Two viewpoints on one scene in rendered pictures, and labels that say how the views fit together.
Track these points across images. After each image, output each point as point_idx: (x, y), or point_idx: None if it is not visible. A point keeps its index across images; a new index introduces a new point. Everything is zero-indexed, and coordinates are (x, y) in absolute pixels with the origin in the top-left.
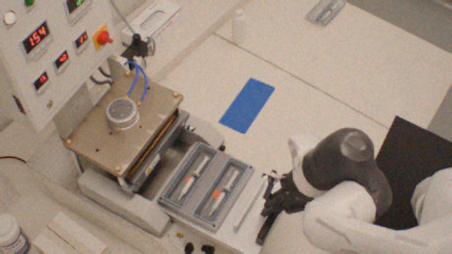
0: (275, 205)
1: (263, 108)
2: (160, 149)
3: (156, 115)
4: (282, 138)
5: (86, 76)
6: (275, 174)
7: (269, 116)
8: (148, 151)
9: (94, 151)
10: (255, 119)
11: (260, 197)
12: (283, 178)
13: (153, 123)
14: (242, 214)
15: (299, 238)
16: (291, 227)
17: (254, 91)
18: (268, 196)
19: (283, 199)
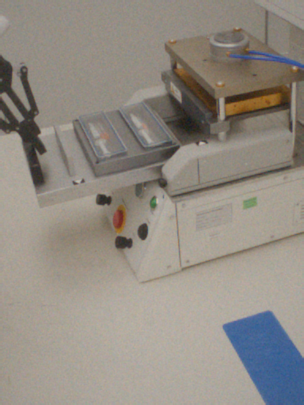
0: (22, 123)
1: (248, 377)
2: (182, 92)
3: (206, 70)
4: (170, 363)
5: (294, 17)
6: (19, 66)
7: (223, 373)
8: (187, 82)
9: (209, 37)
10: (235, 353)
11: (64, 168)
12: (5, 59)
13: (199, 66)
14: (57, 130)
15: (30, 285)
16: (50, 288)
17: (296, 390)
18: (28, 104)
19: (15, 119)
